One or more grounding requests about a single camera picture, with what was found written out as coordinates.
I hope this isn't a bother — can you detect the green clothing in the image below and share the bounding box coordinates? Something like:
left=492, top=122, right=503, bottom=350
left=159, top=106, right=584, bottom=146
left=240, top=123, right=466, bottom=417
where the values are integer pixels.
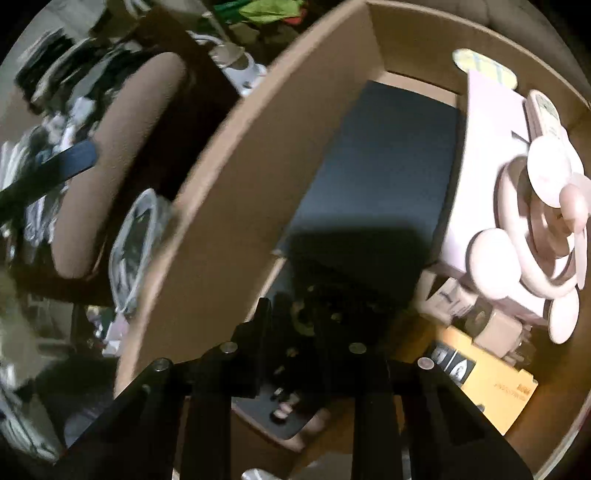
left=213, top=0, right=304, bottom=25

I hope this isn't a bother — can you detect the orange hard drive box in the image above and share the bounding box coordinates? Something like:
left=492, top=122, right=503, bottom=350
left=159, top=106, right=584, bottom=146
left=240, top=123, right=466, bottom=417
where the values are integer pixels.
left=427, top=326, right=538, bottom=435

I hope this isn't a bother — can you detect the pink handheld fan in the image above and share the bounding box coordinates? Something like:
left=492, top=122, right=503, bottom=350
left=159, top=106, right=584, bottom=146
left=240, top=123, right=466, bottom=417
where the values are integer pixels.
left=468, top=90, right=590, bottom=344

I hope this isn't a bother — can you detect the dark blue notebook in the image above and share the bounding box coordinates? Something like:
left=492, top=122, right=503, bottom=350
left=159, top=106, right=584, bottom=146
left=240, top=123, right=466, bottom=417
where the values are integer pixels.
left=276, top=81, right=465, bottom=264

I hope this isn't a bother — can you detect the cardboard box tray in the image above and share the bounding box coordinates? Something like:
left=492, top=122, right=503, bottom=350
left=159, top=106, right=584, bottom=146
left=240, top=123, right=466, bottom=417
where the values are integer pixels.
left=112, top=0, right=591, bottom=480

